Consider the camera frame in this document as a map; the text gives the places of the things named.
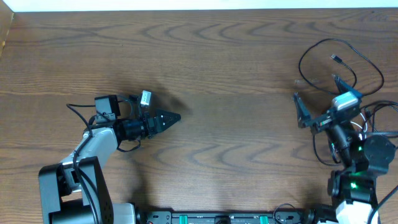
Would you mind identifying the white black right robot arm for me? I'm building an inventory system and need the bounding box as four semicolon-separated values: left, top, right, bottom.
293;75;397;223

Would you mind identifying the white USB cable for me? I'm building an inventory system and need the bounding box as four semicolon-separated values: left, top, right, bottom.
349;111;369;141

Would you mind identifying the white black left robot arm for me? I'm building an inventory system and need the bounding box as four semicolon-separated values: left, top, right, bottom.
38;109;181;223

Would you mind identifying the black USB cable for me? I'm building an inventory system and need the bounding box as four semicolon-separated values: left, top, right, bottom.
312;100;398;167
297;37;386;97

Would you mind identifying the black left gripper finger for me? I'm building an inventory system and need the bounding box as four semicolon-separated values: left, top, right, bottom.
154;123;170;135
155;109;181;124

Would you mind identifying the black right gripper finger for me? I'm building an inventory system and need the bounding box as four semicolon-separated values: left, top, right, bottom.
332;74;363;97
293;93;312;128

